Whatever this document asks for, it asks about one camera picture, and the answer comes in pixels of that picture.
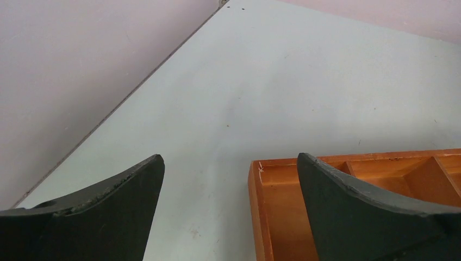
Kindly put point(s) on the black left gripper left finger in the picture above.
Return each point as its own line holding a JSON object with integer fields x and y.
{"x": 109, "y": 220}

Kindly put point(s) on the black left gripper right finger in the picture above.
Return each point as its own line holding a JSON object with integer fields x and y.
{"x": 351, "y": 219}

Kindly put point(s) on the wooden compartment tray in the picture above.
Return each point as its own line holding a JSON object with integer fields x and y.
{"x": 280, "y": 222}

